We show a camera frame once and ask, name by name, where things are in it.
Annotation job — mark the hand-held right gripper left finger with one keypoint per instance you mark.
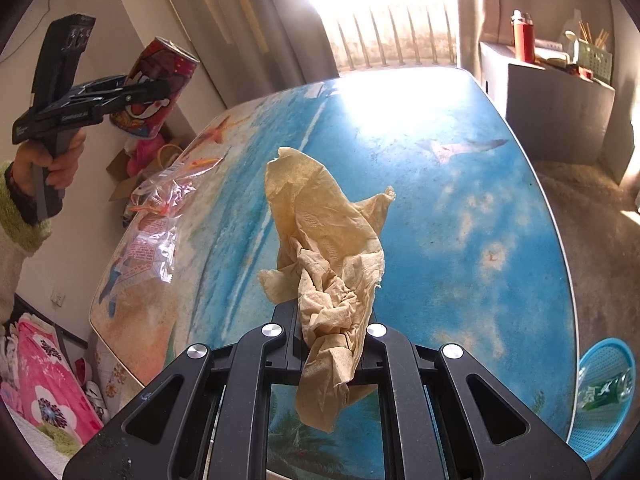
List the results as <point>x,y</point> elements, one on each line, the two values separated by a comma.
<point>287,325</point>

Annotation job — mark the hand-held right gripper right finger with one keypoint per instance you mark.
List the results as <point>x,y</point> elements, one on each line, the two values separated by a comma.
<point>395,360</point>

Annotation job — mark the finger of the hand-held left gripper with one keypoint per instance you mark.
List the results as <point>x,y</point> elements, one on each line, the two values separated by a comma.
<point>140,90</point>

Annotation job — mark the red drink can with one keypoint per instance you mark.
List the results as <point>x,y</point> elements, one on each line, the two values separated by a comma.
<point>160,60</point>

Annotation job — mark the clear bag with orange stripe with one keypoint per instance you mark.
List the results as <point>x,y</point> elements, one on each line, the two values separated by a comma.
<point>165,190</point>

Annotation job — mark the brown paper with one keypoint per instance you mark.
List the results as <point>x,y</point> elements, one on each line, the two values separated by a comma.
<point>320,220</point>

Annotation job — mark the blue plastic basket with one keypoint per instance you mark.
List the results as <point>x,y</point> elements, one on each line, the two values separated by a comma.
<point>595,440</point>

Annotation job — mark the person's left forearm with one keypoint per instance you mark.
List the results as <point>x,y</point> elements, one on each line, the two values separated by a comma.
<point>17,240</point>

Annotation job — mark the person's left hand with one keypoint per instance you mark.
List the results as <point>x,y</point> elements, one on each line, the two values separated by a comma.
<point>67,167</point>

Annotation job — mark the pink plastic bag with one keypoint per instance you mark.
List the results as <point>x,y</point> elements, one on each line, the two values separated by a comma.
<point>145,157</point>

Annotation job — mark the folding table with beach print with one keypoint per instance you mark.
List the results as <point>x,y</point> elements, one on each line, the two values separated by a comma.
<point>450,210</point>

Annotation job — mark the pink floral quilt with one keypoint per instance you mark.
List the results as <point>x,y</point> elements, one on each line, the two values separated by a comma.
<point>45,375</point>

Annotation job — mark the metal window railing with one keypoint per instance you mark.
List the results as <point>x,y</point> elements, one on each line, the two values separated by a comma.
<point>395,35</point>

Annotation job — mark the grey cabinet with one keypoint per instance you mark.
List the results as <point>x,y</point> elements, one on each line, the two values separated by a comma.
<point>550,120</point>

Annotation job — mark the red thermos flask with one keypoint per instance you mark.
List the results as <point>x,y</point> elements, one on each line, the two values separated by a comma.
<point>523,42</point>

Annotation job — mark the small red container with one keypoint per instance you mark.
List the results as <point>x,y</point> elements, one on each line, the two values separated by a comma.
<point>586,71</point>

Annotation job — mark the green utensil basket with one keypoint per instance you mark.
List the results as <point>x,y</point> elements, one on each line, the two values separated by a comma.
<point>592,62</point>

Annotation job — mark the bunch of wooden chopsticks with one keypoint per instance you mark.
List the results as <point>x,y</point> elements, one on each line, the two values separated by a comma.
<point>583,31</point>

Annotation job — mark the white wall socket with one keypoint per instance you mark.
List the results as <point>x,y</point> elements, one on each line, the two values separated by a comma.
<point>59,298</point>

